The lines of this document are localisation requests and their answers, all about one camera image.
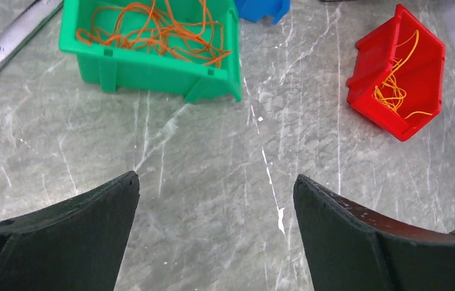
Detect red plastic bin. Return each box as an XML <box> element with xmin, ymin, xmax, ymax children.
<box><xmin>346</xmin><ymin>4</ymin><xmax>446</xmax><ymax>141</ymax></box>

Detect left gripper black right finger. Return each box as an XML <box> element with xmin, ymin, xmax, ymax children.
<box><xmin>293</xmin><ymin>175</ymin><xmax>455</xmax><ymax>290</ymax></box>

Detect yellow wires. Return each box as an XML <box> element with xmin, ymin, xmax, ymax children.
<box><xmin>75</xmin><ymin>0</ymin><xmax>233</xmax><ymax>69</ymax></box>

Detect blue plastic bin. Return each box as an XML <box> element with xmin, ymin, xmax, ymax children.
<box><xmin>234</xmin><ymin>0</ymin><xmax>291</xmax><ymax>25</ymax></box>

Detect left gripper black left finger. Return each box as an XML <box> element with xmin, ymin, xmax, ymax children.
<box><xmin>0</xmin><ymin>171</ymin><xmax>140</xmax><ymax>290</ymax></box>

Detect orange wires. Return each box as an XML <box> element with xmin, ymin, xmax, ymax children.
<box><xmin>372</xmin><ymin>28</ymin><xmax>434</xmax><ymax>121</ymax></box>

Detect green plastic bin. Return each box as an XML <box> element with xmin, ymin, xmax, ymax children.
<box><xmin>59</xmin><ymin>1</ymin><xmax>242</xmax><ymax>103</ymax></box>

